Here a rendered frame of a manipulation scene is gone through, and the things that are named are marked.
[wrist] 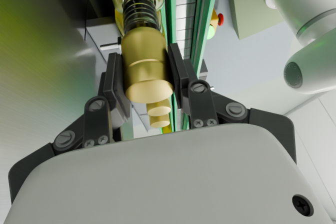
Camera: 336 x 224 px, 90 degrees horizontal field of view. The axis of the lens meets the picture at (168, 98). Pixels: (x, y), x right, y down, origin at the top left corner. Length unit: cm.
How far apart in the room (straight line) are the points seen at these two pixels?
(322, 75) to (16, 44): 43
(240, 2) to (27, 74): 54
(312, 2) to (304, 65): 18
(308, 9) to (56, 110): 54
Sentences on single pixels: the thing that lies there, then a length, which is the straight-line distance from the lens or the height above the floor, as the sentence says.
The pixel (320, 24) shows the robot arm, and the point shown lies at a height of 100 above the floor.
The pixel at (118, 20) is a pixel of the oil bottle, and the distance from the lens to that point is 22.
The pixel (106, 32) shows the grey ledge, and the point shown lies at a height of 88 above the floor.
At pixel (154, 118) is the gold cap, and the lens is 28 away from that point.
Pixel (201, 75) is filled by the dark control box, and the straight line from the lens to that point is 81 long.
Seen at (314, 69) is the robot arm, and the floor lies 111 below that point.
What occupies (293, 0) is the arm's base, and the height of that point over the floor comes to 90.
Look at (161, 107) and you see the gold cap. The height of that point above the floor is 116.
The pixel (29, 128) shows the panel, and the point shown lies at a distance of 21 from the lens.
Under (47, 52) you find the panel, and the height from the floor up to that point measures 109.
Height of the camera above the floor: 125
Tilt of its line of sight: 26 degrees down
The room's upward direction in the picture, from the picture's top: 170 degrees clockwise
